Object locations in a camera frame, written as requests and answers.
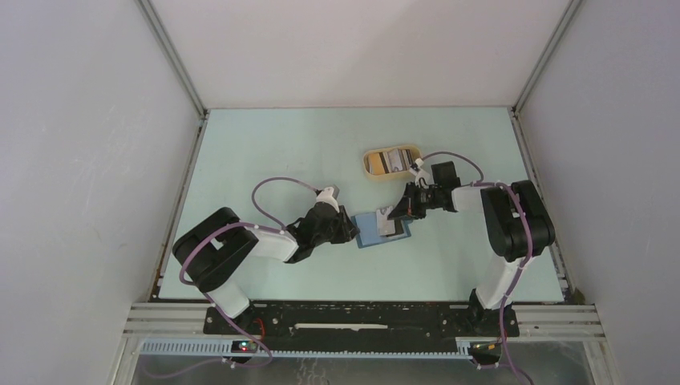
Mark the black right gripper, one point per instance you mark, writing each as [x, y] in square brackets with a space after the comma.
[408, 206]

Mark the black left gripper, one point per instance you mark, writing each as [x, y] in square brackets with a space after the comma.
[347, 229]

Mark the white grey card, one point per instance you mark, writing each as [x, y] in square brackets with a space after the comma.
[381, 216]

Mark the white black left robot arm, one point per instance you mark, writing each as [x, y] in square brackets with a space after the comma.
[211, 252]

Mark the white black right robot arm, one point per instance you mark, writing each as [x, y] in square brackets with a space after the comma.
[518, 225]

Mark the orange card with black stripe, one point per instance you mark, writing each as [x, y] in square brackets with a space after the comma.
[378, 163]

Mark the stack of cards in tray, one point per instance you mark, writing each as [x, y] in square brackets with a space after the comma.
[399, 159]

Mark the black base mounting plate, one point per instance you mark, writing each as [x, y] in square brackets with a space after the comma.
[375, 326]

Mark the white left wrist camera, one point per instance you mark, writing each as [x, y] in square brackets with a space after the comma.
[329, 195]

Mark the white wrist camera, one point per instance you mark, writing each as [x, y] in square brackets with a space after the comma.
[329, 195]
[422, 176]

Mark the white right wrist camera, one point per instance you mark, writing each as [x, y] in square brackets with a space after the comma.
[422, 176]

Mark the grey cable duct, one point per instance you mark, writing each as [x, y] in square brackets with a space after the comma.
[233, 348]

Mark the aluminium frame rail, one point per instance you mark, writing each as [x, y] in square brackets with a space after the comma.
[526, 322]

